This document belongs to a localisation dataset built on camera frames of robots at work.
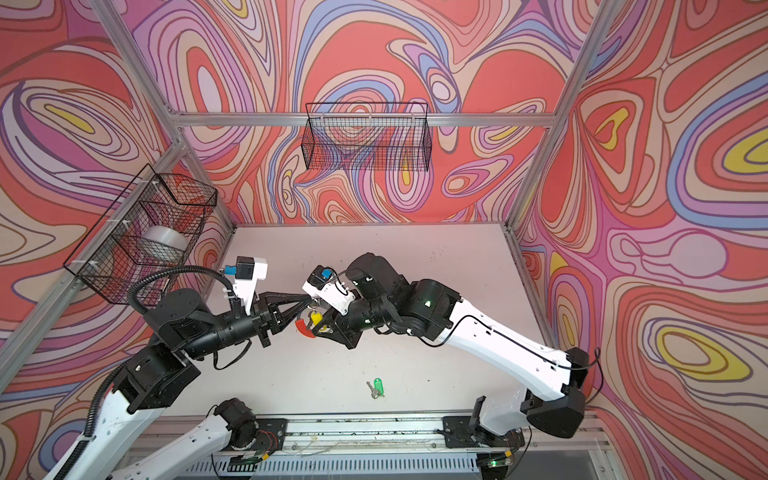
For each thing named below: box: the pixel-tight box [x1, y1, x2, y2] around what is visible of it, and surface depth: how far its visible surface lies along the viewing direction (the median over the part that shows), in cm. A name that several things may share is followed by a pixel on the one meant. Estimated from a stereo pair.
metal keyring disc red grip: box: [295, 306, 327, 338], surface depth 58 cm
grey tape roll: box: [142, 225, 189, 261], surface depth 74 cm
